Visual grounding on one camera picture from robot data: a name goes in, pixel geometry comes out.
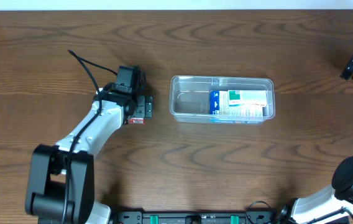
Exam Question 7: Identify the red Panadol ActiFast packet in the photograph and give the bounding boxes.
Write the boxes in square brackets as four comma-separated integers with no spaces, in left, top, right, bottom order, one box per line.
[128,118,145,124]

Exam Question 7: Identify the white green medicine box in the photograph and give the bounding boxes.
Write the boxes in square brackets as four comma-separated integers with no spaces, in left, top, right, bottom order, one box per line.
[228,90,267,107]

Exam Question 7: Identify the blue Cool Fever box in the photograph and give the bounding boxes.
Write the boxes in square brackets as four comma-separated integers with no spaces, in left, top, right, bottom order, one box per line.
[209,90,266,124]

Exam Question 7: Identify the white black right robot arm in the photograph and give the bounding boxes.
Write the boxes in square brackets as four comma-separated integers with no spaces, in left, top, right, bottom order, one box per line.
[245,156,353,223]

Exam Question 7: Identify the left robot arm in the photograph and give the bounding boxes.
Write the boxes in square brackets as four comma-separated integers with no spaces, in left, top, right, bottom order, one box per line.
[25,83,145,224]

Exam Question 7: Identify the clear plastic container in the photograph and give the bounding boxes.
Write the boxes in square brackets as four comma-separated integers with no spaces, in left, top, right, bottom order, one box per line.
[170,75,275,124]

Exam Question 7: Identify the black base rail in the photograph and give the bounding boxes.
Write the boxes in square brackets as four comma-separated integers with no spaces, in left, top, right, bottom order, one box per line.
[108,210,295,224]

